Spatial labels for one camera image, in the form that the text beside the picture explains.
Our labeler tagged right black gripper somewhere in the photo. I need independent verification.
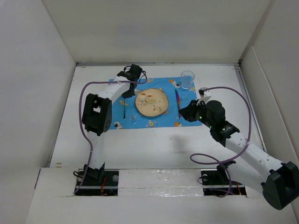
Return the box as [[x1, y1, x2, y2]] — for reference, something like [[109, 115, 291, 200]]
[[178, 99, 214, 129]]

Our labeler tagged iridescent knife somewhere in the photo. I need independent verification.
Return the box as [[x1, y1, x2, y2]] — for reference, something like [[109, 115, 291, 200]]
[[175, 89, 182, 119]]

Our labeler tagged iridescent fork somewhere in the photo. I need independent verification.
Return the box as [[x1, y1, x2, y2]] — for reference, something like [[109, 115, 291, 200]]
[[123, 98, 126, 119]]

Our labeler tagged round bird-pattern plate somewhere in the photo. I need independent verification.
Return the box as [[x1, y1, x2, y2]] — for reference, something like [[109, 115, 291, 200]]
[[135, 88, 169, 117]]

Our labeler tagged blue space-print cloth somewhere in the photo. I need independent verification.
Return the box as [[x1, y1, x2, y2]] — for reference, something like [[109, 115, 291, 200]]
[[110, 77, 201, 129]]

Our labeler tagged clear drinking glass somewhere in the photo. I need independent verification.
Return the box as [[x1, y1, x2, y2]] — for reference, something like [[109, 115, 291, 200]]
[[181, 70, 195, 89]]

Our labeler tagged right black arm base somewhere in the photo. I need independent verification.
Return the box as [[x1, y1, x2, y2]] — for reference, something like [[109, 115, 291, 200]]
[[197, 165, 247, 197]]

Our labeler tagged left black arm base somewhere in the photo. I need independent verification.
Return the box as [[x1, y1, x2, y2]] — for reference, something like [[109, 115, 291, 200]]
[[73, 164, 119, 196]]

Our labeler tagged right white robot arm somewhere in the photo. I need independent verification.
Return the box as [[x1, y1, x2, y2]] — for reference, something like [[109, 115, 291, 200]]
[[179, 100, 299, 210]]

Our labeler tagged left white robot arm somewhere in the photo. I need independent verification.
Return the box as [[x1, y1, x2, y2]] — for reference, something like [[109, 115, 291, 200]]
[[79, 64, 146, 185]]

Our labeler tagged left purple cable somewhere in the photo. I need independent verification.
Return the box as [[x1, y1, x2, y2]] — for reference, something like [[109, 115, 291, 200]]
[[74, 66, 148, 194]]

